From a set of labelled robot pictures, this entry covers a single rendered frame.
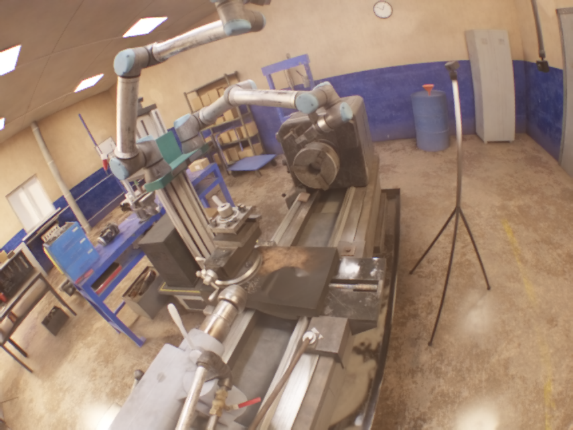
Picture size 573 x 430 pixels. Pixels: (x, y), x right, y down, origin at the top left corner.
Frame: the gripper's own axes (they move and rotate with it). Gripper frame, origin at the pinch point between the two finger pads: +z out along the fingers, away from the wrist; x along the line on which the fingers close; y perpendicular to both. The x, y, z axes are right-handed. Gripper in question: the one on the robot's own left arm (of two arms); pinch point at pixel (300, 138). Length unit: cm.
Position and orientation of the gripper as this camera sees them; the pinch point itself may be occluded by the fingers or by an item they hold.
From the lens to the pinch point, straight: 144.2
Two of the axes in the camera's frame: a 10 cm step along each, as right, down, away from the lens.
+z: -6.4, 2.3, 7.4
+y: 6.0, 7.5, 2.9
